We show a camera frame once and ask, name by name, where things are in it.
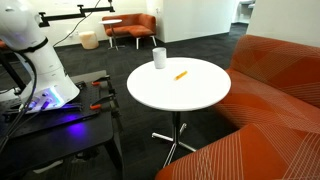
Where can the large orange patterned sofa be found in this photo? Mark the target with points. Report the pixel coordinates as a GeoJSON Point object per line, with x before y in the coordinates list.
{"type": "Point", "coordinates": [266, 110]}

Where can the white wall outlet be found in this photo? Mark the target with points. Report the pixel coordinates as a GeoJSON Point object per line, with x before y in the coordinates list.
{"type": "Point", "coordinates": [74, 33]}

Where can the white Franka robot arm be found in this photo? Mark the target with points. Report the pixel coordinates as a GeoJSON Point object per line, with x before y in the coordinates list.
{"type": "Point", "coordinates": [45, 68]}

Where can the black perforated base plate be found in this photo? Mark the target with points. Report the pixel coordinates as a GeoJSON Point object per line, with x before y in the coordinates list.
{"type": "Point", "coordinates": [83, 100]}

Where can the white mug cup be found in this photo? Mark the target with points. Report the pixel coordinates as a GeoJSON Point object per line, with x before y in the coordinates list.
{"type": "Point", "coordinates": [159, 58]}

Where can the beige round stool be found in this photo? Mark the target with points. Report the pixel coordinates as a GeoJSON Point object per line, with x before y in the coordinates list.
{"type": "Point", "coordinates": [89, 40]}

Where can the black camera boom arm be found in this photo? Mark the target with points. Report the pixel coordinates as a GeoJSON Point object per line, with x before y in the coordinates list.
{"type": "Point", "coordinates": [66, 16]}

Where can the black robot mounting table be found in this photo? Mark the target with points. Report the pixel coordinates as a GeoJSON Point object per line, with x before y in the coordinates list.
{"type": "Point", "coordinates": [66, 143]}

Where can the orange marker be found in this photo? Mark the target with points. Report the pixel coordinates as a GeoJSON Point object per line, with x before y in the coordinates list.
{"type": "Point", "coordinates": [180, 75]}

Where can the small orange lounge sofa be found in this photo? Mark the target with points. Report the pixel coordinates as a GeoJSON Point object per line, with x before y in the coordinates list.
{"type": "Point", "coordinates": [133, 26]}

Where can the small white round table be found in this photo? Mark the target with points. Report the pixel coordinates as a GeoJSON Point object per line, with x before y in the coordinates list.
{"type": "Point", "coordinates": [111, 22]}

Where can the chrome table pedestal base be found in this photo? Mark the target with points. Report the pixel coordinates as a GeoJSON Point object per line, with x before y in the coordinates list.
{"type": "Point", "coordinates": [175, 133]}

